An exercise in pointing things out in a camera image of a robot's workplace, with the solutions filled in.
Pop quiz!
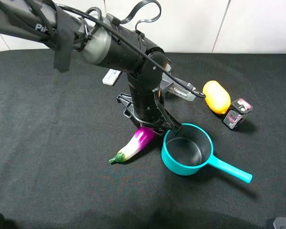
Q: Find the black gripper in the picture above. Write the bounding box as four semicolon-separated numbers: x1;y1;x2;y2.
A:
117;73;182;134

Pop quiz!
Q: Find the purple toy eggplant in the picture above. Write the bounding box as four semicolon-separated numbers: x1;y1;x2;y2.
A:
109;126;156;164

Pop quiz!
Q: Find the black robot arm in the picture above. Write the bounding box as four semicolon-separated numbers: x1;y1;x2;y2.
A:
0;0;181;134

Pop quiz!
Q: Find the black mesh pen holder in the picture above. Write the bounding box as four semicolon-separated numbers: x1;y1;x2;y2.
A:
165;58;174;73

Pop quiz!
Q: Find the white plastic pen case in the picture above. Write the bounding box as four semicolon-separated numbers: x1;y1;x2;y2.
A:
102;69;121;86

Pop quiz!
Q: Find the teal toy saucepan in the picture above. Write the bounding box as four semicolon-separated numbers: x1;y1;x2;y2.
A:
161;123;253;184

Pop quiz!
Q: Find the yellow toy mango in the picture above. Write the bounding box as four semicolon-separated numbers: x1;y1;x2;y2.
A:
203;81;231;115

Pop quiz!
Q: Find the small black clip box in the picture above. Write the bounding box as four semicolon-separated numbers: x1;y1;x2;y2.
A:
222;98;253;130

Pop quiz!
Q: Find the black table cloth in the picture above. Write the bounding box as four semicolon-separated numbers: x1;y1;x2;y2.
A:
0;49;286;229

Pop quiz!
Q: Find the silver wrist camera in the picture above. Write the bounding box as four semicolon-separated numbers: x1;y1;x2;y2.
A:
160;73;196;102

